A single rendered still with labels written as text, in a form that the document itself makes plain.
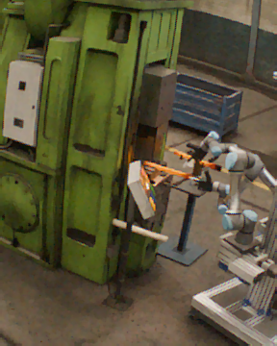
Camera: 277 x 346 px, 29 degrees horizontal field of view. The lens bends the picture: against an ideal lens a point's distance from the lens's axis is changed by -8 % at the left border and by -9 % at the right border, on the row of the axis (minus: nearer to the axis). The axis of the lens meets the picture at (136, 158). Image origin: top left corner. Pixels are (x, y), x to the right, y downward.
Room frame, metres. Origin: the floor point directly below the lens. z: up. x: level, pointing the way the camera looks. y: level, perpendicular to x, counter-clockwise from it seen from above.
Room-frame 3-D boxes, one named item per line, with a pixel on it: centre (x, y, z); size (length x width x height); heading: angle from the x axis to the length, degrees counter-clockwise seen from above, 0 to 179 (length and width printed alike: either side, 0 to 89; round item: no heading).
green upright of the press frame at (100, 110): (4.01, 0.28, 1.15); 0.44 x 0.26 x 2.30; 67
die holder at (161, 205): (4.27, 0.02, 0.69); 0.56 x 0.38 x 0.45; 67
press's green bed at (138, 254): (4.27, 0.02, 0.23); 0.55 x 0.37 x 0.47; 67
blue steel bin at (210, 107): (8.34, -0.81, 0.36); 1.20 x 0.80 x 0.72; 62
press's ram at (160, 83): (4.26, 0.01, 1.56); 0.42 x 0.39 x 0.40; 67
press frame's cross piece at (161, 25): (4.32, 0.15, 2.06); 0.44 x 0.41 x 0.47; 67
